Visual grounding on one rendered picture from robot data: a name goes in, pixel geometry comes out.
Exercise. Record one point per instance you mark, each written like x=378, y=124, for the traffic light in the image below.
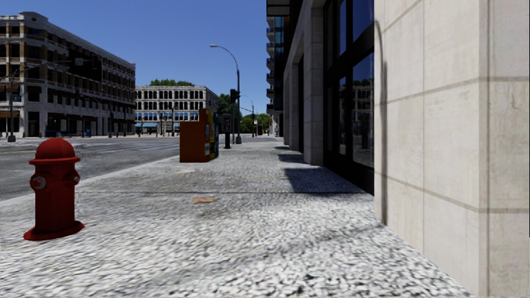
x=11, y=107
x=253, y=118
x=237, y=103

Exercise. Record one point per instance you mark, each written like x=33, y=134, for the glass tower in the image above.
x=275, y=49

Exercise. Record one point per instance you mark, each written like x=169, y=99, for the trees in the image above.
x=248, y=122
x=170, y=82

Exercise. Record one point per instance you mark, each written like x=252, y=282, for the dark box on a post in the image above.
x=227, y=126

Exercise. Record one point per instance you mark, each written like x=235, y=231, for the orange newspaper box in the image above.
x=194, y=140

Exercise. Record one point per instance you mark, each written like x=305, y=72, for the grey stone building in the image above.
x=62, y=82

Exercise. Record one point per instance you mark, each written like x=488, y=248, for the red fire hydrant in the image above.
x=54, y=190

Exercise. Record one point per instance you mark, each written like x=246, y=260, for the white stone building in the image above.
x=174, y=105

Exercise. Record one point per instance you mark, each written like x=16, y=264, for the pale concrete building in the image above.
x=447, y=132

